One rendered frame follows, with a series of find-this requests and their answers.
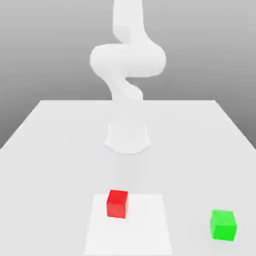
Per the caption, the small red cube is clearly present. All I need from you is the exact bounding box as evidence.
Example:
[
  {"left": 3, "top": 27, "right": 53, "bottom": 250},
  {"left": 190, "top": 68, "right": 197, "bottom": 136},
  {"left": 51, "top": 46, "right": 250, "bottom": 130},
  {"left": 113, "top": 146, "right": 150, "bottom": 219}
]
[{"left": 106, "top": 189, "right": 129, "bottom": 220}]

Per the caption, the small green cube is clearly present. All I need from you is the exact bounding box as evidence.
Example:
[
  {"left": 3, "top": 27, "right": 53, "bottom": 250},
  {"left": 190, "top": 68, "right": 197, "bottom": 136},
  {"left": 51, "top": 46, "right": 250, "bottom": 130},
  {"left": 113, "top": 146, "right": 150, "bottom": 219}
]
[{"left": 209, "top": 209, "right": 238, "bottom": 242}]

